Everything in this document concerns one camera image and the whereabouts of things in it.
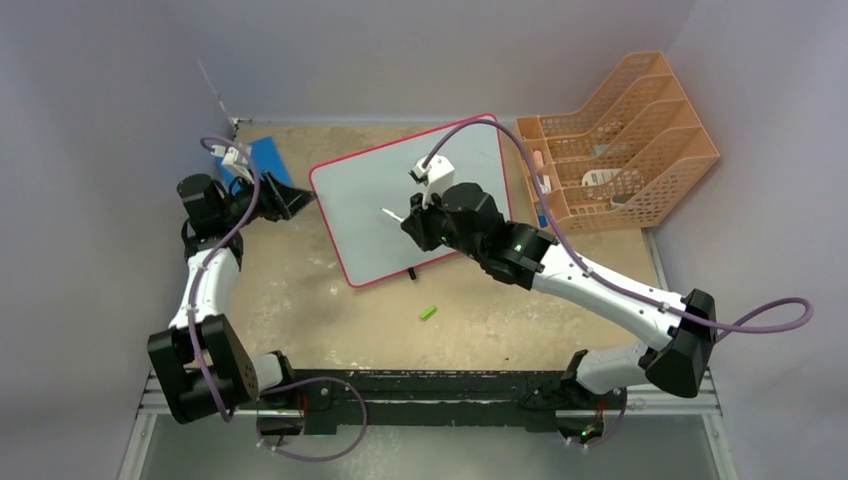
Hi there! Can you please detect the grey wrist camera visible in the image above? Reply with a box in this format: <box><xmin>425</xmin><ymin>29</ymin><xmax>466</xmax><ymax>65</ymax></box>
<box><xmin>216</xmin><ymin>146</ymin><xmax>253</xmax><ymax>183</ymax></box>
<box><xmin>409</xmin><ymin>155</ymin><xmax>455</xmax><ymax>209</ymax></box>

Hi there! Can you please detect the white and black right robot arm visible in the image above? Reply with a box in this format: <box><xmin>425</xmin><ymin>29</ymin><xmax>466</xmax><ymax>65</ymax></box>
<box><xmin>400</xmin><ymin>182</ymin><xmax>716</xmax><ymax>407</ymax></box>

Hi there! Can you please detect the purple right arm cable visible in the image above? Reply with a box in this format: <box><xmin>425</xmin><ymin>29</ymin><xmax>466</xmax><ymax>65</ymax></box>
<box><xmin>421</xmin><ymin>119</ymin><xmax>814</xmax><ymax>336</ymax></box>

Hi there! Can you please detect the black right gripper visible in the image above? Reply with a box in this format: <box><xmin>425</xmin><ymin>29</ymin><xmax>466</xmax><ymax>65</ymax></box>
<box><xmin>404</xmin><ymin>186</ymin><xmax>485</xmax><ymax>263</ymax></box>

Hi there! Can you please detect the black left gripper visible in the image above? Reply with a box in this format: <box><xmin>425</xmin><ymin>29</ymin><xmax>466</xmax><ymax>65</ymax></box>
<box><xmin>219</xmin><ymin>170</ymin><xmax>314</xmax><ymax>230</ymax></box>

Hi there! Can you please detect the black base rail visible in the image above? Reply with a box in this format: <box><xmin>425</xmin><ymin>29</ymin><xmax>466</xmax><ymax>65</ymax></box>
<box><xmin>259</xmin><ymin>369</ymin><xmax>625</xmax><ymax>438</ymax></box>

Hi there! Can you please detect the white stapler in organizer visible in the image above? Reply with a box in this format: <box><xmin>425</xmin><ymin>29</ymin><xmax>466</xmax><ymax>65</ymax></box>
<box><xmin>535</xmin><ymin>174</ymin><xmax>552</xmax><ymax>195</ymax></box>

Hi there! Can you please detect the blue item in organizer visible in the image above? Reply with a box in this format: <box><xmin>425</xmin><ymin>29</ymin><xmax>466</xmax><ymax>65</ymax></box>
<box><xmin>535</xmin><ymin>203</ymin><xmax>549</xmax><ymax>228</ymax></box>

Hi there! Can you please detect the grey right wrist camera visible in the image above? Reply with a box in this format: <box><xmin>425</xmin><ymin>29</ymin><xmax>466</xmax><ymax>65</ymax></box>
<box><xmin>409</xmin><ymin>155</ymin><xmax>455</xmax><ymax>209</ymax></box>

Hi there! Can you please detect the white marker pen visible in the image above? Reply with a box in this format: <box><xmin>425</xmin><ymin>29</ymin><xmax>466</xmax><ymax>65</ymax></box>
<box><xmin>380</xmin><ymin>208</ymin><xmax>404</xmax><ymax>223</ymax></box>

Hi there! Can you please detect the orange plastic desk organizer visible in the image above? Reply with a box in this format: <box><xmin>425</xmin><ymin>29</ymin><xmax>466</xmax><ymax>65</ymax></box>
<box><xmin>516</xmin><ymin>51</ymin><xmax>720</xmax><ymax>233</ymax></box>

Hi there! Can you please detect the blue box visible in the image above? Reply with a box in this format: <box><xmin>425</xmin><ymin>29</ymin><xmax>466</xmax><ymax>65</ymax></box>
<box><xmin>212</xmin><ymin>136</ymin><xmax>293</xmax><ymax>193</ymax></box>

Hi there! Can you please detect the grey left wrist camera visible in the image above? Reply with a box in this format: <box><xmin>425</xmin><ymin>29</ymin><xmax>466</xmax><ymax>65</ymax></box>
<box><xmin>216</xmin><ymin>146</ymin><xmax>253</xmax><ymax>183</ymax></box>

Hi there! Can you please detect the pink framed whiteboard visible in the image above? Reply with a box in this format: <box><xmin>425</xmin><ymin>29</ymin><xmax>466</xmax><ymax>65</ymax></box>
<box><xmin>309</xmin><ymin>113</ymin><xmax>512</xmax><ymax>288</ymax></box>

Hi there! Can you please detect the green marker cap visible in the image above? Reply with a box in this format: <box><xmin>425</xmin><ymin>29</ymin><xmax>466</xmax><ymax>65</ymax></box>
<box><xmin>419</xmin><ymin>306</ymin><xmax>438</xmax><ymax>321</ymax></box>

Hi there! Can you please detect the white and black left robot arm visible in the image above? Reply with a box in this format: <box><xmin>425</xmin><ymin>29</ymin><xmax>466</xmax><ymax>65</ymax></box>
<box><xmin>147</xmin><ymin>171</ymin><xmax>316</xmax><ymax>424</ymax></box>

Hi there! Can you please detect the white remote in organizer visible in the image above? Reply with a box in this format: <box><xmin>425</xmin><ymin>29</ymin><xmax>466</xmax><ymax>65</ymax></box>
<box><xmin>581</xmin><ymin>168</ymin><xmax>621</xmax><ymax>186</ymax></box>

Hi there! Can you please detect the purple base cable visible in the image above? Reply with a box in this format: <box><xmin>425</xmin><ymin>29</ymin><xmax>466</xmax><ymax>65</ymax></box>
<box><xmin>254</xmin><ymin>377</ymin><xmax>368</xmax><ymax>464</ymax></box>

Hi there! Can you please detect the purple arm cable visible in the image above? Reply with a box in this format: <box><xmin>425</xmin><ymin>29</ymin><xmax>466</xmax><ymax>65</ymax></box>
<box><xmin>421</xmin><ymin>119</ymin><xmax>814</xmax><ymax>336</ymax></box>
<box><xmin>187</xmin><ymin>135</ymin><xmax>261</xmax><ymax>424</ymax></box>

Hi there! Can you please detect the pink eraser in organizer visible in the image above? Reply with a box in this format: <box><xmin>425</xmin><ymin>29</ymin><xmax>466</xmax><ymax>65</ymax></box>
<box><xmin>532</xmin><ymin>150</ymin><xmax>545</xmax><ymax>169</ymax></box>

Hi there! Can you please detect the aluminium frame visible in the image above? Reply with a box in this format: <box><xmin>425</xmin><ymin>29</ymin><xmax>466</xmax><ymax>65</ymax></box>
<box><xmin>117</xmin><ymin>228</ymin><xmax>740</xmax><ymax>480</ymax></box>

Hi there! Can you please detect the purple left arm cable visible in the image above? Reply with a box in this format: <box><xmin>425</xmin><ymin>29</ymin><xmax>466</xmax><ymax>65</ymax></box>
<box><xmin>187</xmin><ymin>135</ymin><xmax>261</xmax><ymax>424</ymax></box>

